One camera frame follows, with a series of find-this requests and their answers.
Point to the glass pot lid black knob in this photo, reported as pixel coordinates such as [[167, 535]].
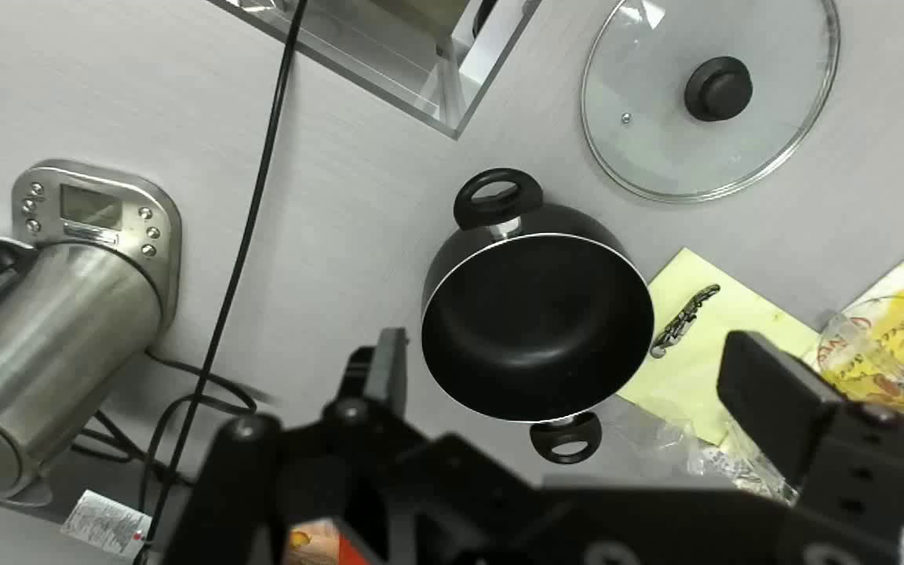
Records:
[[661, 128]]

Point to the stainless steel electric kettle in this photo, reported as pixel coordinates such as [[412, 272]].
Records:
[[53, 346]]

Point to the black cooking pot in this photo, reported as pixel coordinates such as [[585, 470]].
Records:
[[535, 325]]

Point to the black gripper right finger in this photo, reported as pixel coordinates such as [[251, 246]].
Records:
[[775, 403]]

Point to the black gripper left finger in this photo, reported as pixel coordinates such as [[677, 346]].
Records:
[[390, 364]]

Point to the yellow paper sheet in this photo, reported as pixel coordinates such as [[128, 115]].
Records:
[[692, 386]]

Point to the small white sachet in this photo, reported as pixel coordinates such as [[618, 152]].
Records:
[[109, 523]]

